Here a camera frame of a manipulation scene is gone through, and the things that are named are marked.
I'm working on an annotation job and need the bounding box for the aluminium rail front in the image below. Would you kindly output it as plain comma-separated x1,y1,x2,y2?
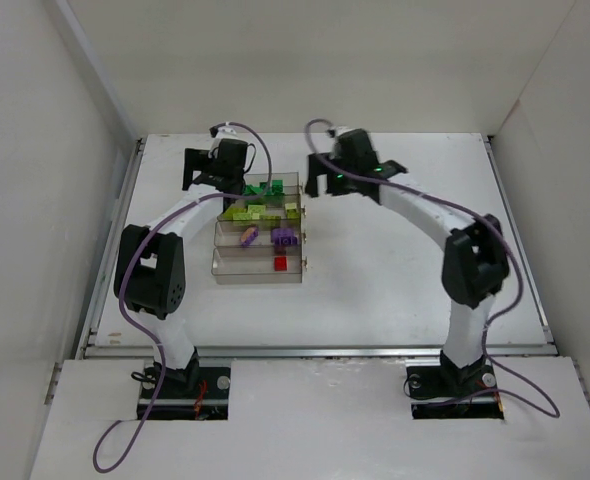
197,343,558,359

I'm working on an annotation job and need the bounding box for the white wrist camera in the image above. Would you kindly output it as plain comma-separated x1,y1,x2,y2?
209,124,239,151
326,126,352,141

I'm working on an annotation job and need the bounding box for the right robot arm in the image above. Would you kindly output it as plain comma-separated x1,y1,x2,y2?
305,128,510,400

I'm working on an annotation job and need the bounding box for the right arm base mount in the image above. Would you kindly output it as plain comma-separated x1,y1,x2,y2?
404,364,504,420

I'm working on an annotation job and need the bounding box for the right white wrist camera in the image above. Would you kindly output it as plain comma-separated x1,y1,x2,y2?
326,126,352,141

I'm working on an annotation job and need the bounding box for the red lego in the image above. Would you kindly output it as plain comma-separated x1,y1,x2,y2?
273,256,288,272

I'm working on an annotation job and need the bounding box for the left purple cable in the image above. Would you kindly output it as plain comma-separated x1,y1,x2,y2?
92,120,274,473

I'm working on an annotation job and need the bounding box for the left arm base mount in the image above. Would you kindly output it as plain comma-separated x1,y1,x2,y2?
147,366,231,421

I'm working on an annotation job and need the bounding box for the purple arch lego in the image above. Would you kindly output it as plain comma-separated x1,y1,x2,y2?
270,227,299,247

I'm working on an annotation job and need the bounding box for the long green lego brick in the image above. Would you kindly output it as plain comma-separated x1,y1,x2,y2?
243,182,272,197

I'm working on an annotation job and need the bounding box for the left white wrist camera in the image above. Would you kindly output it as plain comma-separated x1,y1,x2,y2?
209,124,239,151

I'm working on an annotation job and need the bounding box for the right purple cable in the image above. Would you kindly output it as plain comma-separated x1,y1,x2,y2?
303,118,561,420

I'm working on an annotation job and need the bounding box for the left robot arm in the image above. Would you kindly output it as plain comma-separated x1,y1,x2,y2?
114,128,249,390

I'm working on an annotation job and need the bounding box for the purple cable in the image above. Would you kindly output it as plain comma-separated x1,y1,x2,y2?
92,120,274,473
303,118,561,420

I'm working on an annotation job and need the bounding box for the green lego 2x2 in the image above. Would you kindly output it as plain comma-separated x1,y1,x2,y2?
267,180,284,196

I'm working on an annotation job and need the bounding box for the pale lime lego 2x2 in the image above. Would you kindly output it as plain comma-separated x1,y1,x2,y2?
246,204,268,221
284,202,300,219

